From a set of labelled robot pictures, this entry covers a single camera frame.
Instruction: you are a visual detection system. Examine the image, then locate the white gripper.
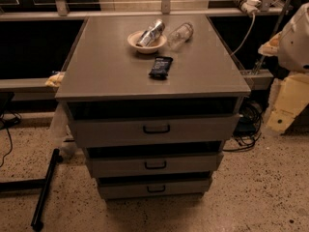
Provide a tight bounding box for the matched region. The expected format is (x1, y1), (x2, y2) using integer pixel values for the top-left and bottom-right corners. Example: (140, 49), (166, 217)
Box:
(266, 72), (309, 133)

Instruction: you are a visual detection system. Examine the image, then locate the grey drawer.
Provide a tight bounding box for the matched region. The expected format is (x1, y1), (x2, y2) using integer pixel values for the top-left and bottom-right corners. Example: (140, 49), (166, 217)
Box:
(69, 115), (239, 148)
(86, 153), (223, 178)
(98, 178), (211, 199)

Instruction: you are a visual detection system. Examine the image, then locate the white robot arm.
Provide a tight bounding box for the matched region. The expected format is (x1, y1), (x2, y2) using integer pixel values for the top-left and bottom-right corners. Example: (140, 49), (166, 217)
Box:
(258, 3), (309, 133)

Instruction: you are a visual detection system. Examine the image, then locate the grey drawer cabinet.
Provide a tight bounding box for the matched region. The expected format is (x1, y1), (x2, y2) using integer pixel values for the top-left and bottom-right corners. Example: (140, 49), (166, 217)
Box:
(56, 15), (250, 186)

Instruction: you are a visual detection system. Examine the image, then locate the grey bottom drawer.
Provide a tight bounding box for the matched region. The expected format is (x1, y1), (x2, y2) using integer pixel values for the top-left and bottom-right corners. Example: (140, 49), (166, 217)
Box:
(98, 178), (211, 199)

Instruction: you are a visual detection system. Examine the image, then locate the grey top drawer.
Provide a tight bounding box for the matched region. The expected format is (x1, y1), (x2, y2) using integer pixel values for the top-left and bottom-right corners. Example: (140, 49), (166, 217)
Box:
(69, 115), (239, 148)

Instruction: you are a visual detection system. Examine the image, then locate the white power strip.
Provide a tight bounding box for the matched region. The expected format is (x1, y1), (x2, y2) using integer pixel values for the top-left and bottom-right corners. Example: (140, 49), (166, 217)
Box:
(232, 0), (261, 15)

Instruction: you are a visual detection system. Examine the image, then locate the clear plastic bottle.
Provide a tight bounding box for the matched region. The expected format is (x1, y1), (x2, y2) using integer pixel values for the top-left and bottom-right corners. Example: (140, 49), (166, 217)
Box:
(167, 22), (194, 50)

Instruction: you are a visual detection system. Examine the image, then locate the dark blue snack packet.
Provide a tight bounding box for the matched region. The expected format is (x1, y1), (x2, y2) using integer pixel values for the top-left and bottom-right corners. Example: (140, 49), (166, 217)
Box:
(149, 56), (173, 79)

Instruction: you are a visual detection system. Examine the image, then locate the beige ceramic bowl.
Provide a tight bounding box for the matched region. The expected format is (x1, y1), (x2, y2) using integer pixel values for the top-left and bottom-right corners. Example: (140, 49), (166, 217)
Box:
(127, 31), (167, 54)

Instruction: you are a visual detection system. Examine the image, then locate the clear plastic bag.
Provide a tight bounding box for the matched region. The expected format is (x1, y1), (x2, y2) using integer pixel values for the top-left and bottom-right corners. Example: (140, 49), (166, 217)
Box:
(49, 103), (77, 158)

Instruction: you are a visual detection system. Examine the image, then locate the yellow crumpled cloth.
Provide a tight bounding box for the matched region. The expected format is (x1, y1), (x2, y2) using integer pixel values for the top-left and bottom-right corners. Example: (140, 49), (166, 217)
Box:
(45, 72), (65, 88)

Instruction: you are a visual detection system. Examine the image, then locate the black metal stand leg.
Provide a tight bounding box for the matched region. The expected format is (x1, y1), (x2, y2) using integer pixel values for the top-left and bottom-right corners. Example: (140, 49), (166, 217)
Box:
(0, 149), (63, 232)

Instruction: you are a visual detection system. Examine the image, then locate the black cable bundle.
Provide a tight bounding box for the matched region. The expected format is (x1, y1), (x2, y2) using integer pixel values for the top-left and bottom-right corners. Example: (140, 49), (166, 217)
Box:
(222, 100), (265, 153)

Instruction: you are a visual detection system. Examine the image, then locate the white power cable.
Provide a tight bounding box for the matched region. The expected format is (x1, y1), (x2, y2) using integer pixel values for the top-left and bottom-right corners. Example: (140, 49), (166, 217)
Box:
(229, 13), (257, 57)

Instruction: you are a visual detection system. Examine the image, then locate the metal frame rail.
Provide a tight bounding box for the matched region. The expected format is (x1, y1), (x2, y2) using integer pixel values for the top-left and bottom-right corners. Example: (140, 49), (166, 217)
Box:
(0, 0), (293, 21)

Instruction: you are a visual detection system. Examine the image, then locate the black cable on floor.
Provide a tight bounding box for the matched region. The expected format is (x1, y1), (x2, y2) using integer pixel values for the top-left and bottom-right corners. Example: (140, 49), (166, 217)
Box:
(0, 111), (23, 168)

